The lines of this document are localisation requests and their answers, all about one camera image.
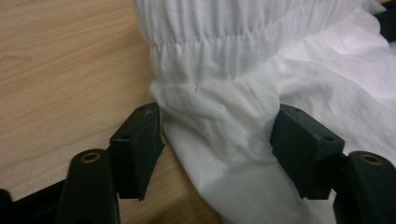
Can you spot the white garment with elastic waistband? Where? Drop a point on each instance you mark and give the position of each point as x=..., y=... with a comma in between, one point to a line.
x=236, y=124

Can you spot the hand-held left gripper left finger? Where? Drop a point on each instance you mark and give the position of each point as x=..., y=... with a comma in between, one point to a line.
x=137, y=152

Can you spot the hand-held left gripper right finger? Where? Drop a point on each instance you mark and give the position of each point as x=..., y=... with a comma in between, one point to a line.
x=302, y=149

